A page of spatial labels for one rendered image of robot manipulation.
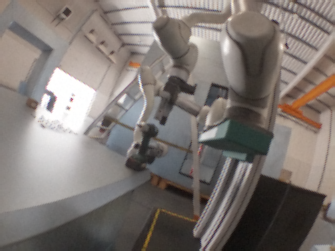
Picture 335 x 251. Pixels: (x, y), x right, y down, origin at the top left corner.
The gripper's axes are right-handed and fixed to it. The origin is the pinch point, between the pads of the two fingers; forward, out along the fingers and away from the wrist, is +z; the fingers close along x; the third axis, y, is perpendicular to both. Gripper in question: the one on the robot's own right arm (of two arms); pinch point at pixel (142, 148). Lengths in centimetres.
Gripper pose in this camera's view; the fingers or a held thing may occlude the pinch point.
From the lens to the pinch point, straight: 73.0
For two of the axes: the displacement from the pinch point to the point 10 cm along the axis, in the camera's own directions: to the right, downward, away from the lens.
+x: 9.0, 3.3, -2.9
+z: -2.4, -1.8, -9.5
